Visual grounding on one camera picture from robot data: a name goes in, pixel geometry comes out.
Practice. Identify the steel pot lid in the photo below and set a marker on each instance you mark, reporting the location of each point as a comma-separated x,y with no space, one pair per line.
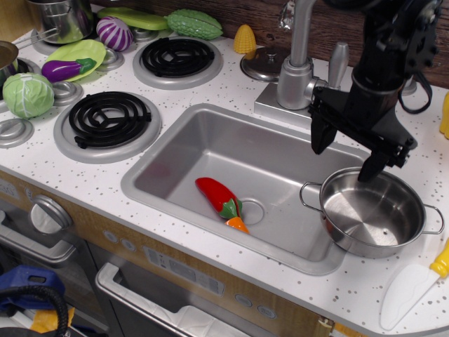
264,64

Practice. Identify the hanging silver spoon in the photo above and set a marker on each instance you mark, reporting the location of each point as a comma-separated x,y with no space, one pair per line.
286,15

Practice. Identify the grey stove dial rear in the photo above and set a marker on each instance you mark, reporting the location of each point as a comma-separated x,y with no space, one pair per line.
112,61

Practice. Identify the purple toy eggplant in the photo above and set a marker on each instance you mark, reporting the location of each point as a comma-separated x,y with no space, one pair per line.
59,70

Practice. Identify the red toy chili pepper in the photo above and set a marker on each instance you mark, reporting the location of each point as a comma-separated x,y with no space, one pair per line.
223,200

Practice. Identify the grey stove dial front left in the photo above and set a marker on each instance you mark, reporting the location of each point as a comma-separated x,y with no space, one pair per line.
15,132

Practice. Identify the yellow toy corn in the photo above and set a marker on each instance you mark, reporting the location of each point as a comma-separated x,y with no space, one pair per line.
244,40

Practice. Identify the grey dishwasher handle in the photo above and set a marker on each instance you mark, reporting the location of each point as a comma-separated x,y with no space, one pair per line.
188,321

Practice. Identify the green toy bitter gourd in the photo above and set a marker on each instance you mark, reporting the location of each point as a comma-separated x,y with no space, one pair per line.
192,23

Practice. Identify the blue object bottom left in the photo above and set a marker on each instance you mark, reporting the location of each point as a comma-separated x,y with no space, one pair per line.
30,287

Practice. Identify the light green toy plate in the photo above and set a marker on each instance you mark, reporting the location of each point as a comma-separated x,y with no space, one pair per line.
79,50

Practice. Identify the grey oven knob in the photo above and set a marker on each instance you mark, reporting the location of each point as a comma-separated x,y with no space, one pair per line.
47,216

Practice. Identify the small steel pan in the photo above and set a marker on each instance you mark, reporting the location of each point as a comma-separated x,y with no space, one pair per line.
374,219

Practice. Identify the grey stove dial middle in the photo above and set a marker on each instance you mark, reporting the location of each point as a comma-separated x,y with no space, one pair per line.
66,93

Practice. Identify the steel pot at left edge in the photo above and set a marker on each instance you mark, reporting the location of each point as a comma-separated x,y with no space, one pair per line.
8,61

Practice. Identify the orange toy carrot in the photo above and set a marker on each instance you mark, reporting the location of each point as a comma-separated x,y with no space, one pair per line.
237,223

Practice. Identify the green toy cabbage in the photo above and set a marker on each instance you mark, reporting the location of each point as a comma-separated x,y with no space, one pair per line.
28,95

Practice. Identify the black stove burner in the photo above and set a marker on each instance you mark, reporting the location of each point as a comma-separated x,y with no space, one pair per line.
177,63
107,127

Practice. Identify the white yellow toy knife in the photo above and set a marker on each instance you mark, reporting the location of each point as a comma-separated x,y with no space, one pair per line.
409,286

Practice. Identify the yellow toy at right edge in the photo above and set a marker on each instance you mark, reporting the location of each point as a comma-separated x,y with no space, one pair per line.
444,125

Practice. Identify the front black stove burner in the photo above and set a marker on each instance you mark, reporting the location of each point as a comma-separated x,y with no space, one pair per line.
107,127

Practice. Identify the grey support pole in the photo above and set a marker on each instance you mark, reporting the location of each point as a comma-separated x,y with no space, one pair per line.
410,87

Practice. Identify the tall steel pot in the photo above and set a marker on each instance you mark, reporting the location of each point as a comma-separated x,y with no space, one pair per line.
60,22

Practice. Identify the grey plastic sink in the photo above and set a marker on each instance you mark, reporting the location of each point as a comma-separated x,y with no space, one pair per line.
270,168

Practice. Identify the rear black stove burner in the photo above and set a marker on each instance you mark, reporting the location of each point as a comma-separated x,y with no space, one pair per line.
177,63

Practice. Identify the grey stove dial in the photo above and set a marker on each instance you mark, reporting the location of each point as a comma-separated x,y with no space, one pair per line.
66,93
112,61
15,132

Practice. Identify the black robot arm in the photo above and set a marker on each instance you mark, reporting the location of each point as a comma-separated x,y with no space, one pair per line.
399,41

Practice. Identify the purple white toy onion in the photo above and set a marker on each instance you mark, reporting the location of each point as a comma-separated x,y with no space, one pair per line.
114,33

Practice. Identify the silver toy faucet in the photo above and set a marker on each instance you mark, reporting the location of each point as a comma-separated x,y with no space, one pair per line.
289,100

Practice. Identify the grey oven door handle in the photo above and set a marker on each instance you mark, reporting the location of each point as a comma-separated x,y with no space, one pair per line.
58,255

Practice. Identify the green toy pea pod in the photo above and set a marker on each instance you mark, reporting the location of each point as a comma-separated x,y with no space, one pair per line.
134,18

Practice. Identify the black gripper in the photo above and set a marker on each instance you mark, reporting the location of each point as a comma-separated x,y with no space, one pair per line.
366,114

